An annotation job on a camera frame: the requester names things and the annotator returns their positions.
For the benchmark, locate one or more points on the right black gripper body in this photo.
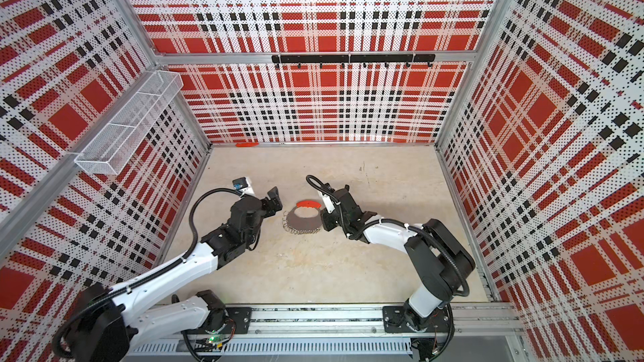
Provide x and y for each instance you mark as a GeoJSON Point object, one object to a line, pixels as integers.
{"type": "Point", "coordinates": [333, 219]}

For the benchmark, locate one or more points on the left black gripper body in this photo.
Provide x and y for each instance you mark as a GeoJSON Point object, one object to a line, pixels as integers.
{"type": "Point", "coordinates": [252, 235]}

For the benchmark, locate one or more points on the grey key organizer red handle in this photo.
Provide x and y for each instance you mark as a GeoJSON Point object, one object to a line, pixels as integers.
{"type": "Point", "coordinates": [304, 218]}

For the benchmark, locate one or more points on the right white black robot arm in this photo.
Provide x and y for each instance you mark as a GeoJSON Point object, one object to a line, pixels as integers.
{"type": "Point", "coordinates": [441, 262]}

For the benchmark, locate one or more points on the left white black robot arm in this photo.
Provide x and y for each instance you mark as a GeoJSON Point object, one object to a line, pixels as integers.
{"type": "Point", "coordinates": [108, 322]}

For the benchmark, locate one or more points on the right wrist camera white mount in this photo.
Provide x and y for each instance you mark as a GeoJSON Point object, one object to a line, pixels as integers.
{"type": "Point", "coordinates": [328, 202]}

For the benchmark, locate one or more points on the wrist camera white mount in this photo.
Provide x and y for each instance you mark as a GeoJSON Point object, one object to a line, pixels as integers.
{"type": "Point", "coordinates": [328, 202]}
{"type": "Point", "coordinates": [243, 186]}

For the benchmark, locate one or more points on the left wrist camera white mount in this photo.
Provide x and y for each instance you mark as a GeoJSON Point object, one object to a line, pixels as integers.
{"type": "Point", "coordinates": [243, 186]}

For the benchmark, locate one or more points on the red strip at wall base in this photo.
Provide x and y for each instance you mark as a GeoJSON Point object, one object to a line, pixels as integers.
{"type": "Point", "coordinates": [247, 144]}

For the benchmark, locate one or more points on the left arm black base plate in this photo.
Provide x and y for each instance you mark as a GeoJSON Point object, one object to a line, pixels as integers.
{"type": "Point", "coordinates": [224, 322]}

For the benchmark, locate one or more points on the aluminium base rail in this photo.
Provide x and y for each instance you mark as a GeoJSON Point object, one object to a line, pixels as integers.
{"type": "Point", "coordinates": [354, 331]}

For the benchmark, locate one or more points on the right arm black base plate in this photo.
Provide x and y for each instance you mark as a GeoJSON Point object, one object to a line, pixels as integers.
{"type": "Point", "coordinates": [397, 319]}

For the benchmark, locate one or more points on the white wire mesh basket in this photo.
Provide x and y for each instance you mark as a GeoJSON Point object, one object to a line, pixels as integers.
{"type": "Point", "coordinates": [112, 148]}

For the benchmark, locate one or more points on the black hook rail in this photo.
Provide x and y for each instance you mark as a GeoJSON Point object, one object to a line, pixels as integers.
{"type": "Point", "coordinates": [353, 59]}

